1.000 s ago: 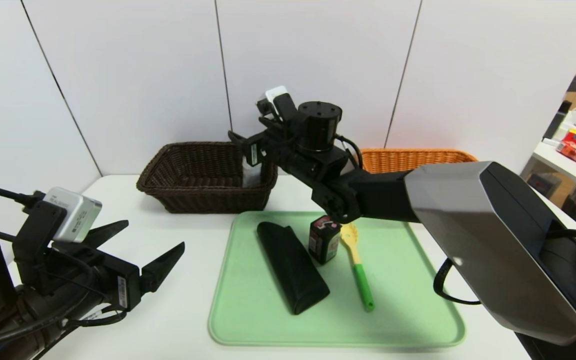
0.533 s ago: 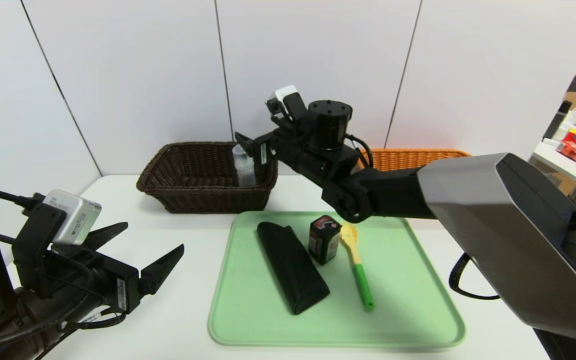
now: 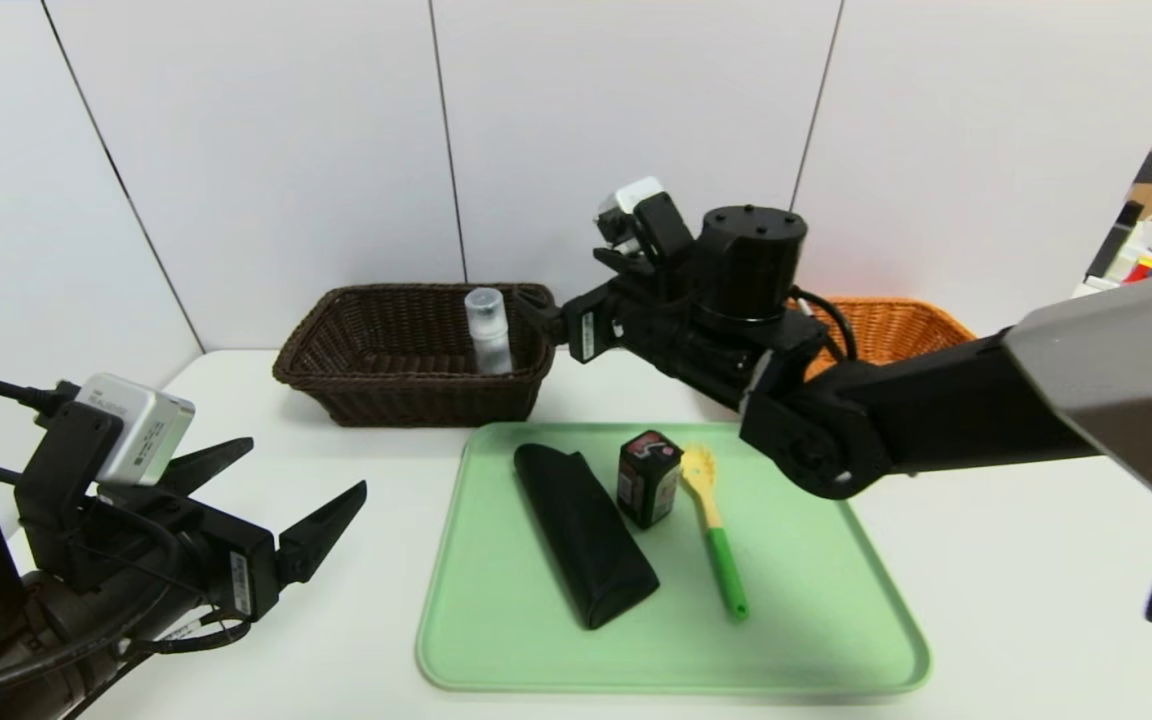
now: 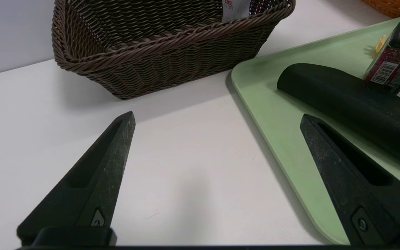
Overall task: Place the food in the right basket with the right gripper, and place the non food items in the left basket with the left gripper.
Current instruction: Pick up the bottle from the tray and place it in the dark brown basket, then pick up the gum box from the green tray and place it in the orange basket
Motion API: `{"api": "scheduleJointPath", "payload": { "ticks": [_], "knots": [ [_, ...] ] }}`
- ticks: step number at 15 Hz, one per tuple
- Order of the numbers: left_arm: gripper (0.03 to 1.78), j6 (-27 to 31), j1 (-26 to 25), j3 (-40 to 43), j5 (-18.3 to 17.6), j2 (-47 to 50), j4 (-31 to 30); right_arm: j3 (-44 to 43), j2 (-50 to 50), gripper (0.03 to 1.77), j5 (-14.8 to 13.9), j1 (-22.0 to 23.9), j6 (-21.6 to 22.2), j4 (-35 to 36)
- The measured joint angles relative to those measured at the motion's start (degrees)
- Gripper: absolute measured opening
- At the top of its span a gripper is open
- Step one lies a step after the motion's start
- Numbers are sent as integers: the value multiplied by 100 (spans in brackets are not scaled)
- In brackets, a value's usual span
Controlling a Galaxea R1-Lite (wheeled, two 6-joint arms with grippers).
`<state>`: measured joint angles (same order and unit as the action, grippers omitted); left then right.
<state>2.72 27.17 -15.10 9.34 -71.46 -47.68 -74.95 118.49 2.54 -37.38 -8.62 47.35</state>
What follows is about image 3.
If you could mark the red and yellow box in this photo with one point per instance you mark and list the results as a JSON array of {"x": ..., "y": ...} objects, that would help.
[{"x": 1151, "y": 268}]

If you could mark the orange wicker basket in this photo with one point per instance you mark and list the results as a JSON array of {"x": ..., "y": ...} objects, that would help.
[{"x": 896, "y": 330}]

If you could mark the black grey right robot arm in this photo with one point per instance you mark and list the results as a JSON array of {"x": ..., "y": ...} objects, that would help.
[{"x": 936, "y": 410}]

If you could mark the dark brown wicker basket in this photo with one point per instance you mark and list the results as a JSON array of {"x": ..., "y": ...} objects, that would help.
[{"x": 386, "y": 400}]

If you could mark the black glasses case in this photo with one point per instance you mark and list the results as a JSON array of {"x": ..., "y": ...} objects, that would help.
[{"x": 586, "y": 540}]

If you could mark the white bottle with clear cap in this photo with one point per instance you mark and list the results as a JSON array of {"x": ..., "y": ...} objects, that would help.
[{"x": 489, "y": 340}]

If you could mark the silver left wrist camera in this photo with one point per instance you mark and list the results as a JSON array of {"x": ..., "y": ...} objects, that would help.
[{"x": 141, "y": 430}]

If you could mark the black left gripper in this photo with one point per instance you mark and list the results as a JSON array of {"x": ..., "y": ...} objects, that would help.
[{"x": 243, "y": 577}]

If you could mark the light green plastic tray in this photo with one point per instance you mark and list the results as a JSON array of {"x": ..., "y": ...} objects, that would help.
[{"x": 536, "y": 640}]

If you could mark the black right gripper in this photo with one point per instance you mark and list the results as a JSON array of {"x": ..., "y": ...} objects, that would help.
[{"x": 586, "y": 334}]

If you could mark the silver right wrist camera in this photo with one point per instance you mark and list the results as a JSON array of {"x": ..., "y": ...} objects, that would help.
[{"x": 631, "y": 200}]

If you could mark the black upright panel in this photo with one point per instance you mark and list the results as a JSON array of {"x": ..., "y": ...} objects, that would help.
[{"x": 1111, "y": 248}]

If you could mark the small black carton pink top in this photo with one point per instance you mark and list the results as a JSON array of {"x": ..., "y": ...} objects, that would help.
[{"x": 646, "y": 490}]

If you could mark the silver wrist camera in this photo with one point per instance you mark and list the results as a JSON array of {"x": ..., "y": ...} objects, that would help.
[
  {"x": 141, "y": 430},
  {"x": 631, "y": 200}
]

